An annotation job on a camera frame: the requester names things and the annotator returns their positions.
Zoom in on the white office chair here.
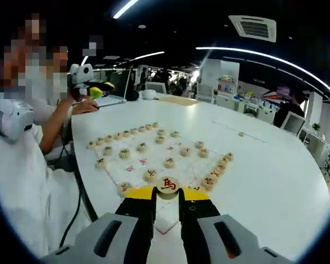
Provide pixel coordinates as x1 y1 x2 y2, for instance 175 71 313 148
280 111 306 131
145 81 167 95

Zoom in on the short ceiling light strip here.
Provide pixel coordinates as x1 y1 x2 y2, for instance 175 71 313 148
129 51 165 62

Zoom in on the red-marked chess piece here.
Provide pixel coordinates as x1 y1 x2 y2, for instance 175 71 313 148
156 175 180 200

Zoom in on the long ceiling light strip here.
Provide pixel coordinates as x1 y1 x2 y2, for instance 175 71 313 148
112 0 140 19

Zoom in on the curved ceiling light strip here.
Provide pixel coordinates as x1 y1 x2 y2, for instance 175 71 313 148
195 46 330 101

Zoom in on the open laptop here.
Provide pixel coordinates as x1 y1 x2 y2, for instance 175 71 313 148
95 68 135 107

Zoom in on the black cable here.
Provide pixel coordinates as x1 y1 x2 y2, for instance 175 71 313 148
59 164 83 248
59 118 75 163

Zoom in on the display shelf with colourful items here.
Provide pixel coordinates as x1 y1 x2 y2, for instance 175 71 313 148
216 76 238 96

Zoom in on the wooden board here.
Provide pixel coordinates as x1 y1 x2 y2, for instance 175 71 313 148
159 95 201 107

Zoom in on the clear red-lined chessboard sheet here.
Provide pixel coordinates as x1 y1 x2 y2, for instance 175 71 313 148
97 129 226 234

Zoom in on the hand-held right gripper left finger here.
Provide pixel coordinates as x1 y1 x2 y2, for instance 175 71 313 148
40 185 157 264

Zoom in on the grey chest device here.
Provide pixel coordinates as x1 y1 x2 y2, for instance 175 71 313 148
0 98 35 144

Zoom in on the person's left hand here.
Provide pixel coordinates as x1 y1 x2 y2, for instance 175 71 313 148
59 92 100 115

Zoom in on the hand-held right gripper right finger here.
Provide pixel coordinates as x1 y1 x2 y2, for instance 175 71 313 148
178 186 294 264

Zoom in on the group of wooden chess pieces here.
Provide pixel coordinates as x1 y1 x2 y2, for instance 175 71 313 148
86 122 245 199

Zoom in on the black round pouch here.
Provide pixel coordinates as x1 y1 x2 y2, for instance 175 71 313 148
125 89 140 102

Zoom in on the striped wall banner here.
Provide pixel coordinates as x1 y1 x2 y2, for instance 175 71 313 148
261 86 293 104

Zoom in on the ceiling air conditioner vent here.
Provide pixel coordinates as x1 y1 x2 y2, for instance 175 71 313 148
228 15 277 43

